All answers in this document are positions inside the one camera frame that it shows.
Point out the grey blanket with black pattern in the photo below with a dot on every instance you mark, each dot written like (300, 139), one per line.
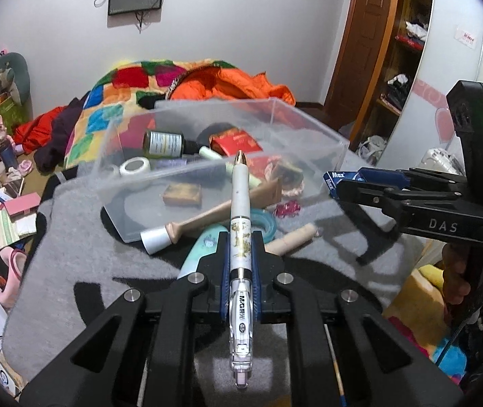
(97, 263)

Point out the white basket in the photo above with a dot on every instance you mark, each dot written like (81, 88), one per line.
(436, 159)

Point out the dark purple garment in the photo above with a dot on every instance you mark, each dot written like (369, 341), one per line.
(59, 144)

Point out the white pen with gold print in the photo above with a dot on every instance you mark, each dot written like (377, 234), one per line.
(240, 203)

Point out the white gauze tape roll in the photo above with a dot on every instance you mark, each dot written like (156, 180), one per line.
(133, 172)

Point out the dark green labelled bottle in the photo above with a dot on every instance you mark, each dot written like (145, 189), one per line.
(163, 143)

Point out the orange jacket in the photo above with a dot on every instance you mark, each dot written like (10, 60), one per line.
(241, 89)

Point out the pink box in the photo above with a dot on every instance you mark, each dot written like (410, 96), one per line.
(23, 203)

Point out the small purple bottle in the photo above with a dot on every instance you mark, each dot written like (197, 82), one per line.
(169, 163)

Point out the white wardrobe door with hearts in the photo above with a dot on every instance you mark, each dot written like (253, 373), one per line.
(449, 51)

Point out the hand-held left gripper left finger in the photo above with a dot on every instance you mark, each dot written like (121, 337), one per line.
(224, 288)

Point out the red and white sticker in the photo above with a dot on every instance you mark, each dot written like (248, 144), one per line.
(469, 38)

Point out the red garment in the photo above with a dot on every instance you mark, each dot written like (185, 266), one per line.
(38, 129)

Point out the teal tube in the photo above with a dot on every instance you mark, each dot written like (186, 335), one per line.
(201, 250)

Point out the wooden shelf unit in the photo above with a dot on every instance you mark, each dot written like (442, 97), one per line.
(398, 72)

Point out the colourful patchwork blanket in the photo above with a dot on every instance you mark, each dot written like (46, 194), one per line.
(97, 118)

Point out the wooden pencil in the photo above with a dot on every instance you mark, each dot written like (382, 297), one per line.
(335, 364)

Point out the brown and pink hair accessory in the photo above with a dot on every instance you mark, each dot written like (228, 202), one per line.
(288, 176)

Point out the wooden door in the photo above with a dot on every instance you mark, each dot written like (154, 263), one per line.
(368, 29)

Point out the teal tape roll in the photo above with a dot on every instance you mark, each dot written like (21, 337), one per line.
(269, 220)

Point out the red gold packet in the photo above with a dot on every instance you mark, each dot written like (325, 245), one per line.
(235, 140)

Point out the pink rabbit toy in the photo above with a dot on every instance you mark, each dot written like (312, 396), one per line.
(0, 129)

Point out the beige tube with white cap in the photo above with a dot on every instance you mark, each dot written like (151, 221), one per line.
(207, 220)

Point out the tan eraser block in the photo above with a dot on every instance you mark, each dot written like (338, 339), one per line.
(182, 195)

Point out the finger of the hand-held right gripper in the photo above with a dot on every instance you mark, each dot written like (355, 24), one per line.
(364, 195)
(383, 176)

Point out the clear plastic storage box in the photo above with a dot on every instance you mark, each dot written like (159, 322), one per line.
(139, 203)

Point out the person's right hand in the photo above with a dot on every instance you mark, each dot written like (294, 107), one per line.
(455, 275)

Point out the dark tube with script print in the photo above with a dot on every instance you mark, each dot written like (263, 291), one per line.
(209, 171)

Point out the pink cup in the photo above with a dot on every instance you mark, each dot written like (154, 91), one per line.
(12, 271)

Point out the small blue box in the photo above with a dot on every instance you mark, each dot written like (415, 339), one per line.
(339, 177)

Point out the beige cosmetic stick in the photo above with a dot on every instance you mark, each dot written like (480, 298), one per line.
(292, 239)

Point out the pink slipper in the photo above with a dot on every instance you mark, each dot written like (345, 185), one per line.
(25, 166)

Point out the white bag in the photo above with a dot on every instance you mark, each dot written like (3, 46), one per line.
(373, 148)

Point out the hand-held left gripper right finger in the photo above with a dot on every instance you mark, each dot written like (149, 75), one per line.
(257, 292)

